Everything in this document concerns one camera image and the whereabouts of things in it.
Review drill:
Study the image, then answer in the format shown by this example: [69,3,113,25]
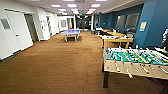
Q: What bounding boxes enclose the dark glass entrance doors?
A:
[75,16,92,31]

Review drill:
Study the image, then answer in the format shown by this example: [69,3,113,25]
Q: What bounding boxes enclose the blue ping pong table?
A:
[61,29,82,43]

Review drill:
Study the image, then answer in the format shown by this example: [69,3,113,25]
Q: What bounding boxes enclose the white double door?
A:
[4,9,35,53]

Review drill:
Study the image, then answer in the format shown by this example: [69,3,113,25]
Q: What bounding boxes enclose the white activity table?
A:
[101,34,135,50]

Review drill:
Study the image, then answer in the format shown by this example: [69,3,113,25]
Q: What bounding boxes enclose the grey elevator door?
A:
[23,13,41,43]

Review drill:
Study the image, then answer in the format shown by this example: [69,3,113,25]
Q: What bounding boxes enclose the wooden foosball table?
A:
[102,46,168,89]

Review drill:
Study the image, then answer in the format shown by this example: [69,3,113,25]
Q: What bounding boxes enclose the long wooden table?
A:
[100,29,127,37]

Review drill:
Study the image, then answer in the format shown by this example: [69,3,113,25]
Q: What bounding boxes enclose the square ceiling light panel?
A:
[66,3,78,9]
[90,3,102,9]
[50,3,62,8]

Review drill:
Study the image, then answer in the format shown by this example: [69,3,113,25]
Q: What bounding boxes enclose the small beige wall poster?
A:
[139,21,148,33]

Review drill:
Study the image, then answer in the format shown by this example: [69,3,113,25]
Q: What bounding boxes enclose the thin black floor cable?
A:
[77,61,98,94]

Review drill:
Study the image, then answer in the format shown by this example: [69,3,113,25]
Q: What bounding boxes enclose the grey framed interior window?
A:
[115,13,127,31]
[125,12,141,31]

